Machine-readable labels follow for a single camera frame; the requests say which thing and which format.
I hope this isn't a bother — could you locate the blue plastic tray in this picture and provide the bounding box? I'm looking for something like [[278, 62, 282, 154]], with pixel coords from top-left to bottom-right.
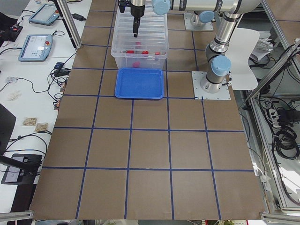
[[115, 68, 164, 99]]

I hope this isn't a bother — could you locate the black monitor stand base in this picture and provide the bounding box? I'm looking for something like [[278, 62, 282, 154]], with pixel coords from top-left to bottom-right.
[[0, 153, 42, 185]]

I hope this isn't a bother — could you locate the aluminium frame post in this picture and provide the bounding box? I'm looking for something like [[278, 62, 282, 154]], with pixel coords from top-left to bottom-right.
[[53, 0, 82, 49]]

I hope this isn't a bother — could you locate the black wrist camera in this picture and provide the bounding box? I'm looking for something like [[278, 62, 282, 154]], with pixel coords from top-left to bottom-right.
[[118, 0, 130, 13]]

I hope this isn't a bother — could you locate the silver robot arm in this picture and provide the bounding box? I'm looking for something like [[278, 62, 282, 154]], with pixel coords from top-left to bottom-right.
[[152, 0, 261, 94]]

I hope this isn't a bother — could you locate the teach pendant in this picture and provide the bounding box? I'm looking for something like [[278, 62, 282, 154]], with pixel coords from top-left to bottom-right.
[[18, 34, 53, 62], [29, 4, 60, 26]]

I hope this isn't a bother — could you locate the white chair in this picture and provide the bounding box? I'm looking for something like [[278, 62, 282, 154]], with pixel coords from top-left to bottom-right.
[[225, 28, 259, 90]]

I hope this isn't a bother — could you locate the clear plastic storage box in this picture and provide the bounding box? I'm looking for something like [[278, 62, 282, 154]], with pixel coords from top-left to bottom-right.
[[111, 4, 169, 69]]

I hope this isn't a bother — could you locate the clear plastic box lid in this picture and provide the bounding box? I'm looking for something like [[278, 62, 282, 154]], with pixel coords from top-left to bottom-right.
[[112, 8, 169, 55]]

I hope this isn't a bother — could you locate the black power adapter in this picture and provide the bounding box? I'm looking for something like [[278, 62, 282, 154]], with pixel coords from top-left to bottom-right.
[[72, 13, 86, 21]]

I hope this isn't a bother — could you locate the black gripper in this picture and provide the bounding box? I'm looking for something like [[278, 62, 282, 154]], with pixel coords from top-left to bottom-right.
[[130, 0, 145, 38]]

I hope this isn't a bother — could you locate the teach pendant far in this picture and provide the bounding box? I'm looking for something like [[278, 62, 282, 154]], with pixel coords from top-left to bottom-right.
[[29, 4, 60, 26]]

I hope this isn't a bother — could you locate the teach pendant near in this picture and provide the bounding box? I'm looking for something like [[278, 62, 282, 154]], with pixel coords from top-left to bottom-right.
[[18, 34, 53, 62]]

